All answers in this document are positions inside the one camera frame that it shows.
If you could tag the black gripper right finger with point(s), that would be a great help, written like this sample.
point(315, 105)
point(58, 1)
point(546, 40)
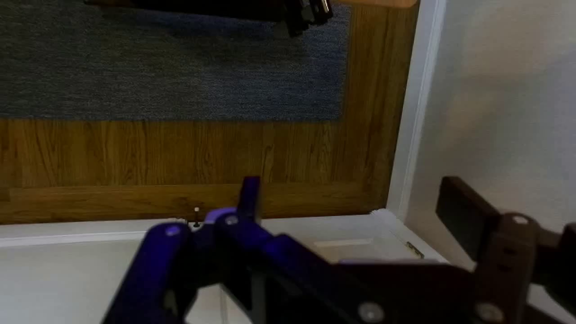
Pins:
point(504, 253)

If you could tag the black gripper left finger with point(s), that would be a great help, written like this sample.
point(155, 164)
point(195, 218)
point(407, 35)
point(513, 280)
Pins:
point(162, 258)

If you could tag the small metal door stop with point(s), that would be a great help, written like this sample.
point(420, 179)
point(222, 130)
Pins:
point(197, 213)

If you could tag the grey blue rug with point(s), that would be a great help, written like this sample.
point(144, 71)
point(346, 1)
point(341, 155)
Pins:
point(168, 65)

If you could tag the white baseboard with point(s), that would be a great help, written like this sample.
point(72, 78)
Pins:
point(416, 109)

